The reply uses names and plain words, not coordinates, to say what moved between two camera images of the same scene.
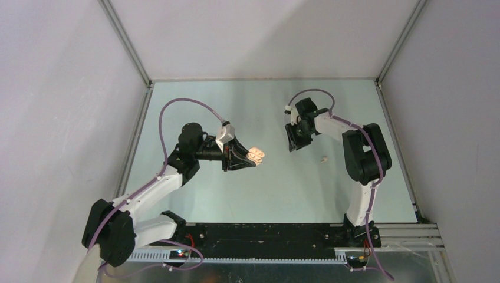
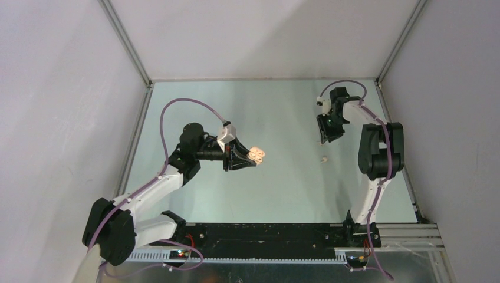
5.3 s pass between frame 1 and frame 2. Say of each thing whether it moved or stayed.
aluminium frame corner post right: stayed
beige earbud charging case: stayed
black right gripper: moved
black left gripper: stayed
